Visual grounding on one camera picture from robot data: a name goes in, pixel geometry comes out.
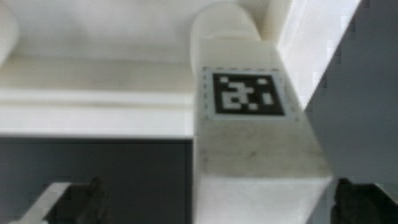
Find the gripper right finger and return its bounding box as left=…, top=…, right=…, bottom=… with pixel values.
left=334, top=178, right=398, bottom=224

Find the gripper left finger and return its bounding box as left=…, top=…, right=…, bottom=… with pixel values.
left=15, top=178, right=110, bottom=224

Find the white leg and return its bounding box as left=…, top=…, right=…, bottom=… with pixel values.
left=190, top=3, right=332, bottom=224

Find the white square tabletop part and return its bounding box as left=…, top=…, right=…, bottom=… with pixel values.
left=0, top=0, right=360, bottom=139

